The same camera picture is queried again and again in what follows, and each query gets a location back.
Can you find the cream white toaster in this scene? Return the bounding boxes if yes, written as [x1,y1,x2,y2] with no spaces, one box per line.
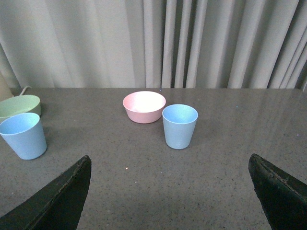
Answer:
[0,73,13,101]

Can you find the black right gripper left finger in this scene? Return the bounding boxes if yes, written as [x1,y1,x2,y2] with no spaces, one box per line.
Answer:
[0,155,92,230]

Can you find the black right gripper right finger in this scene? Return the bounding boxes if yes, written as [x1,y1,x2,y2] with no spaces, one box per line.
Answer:
[248,154,307,230]

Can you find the pink bowl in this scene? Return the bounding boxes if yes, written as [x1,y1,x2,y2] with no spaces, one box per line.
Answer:
[123,91,166,124]

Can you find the light blue cup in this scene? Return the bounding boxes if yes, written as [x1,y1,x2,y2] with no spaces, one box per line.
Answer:
[0,113,47,160]
[162,104,198,150]

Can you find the green bowl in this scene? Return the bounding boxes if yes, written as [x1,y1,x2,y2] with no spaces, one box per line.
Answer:
[0,95,41,122]

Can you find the white power cable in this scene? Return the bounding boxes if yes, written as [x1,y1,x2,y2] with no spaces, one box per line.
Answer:
[19,85,32,96]

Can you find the grey white curtain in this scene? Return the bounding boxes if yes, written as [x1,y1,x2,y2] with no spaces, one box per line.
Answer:
[0,0,307,90]

